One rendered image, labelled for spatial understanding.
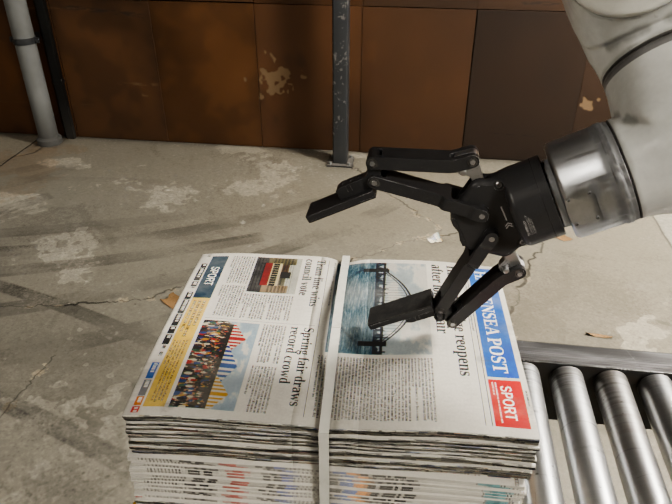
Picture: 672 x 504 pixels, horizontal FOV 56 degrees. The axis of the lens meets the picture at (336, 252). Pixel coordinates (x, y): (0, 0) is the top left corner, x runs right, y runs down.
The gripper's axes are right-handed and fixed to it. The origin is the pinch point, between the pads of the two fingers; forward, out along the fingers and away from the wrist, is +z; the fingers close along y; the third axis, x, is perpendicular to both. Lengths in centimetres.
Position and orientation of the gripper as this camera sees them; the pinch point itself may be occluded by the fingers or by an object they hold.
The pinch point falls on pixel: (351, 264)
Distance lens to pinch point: 63.7
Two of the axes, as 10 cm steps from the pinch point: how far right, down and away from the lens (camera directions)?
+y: 4.5, 7.9, 4.2
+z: -8.8, 3.2, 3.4
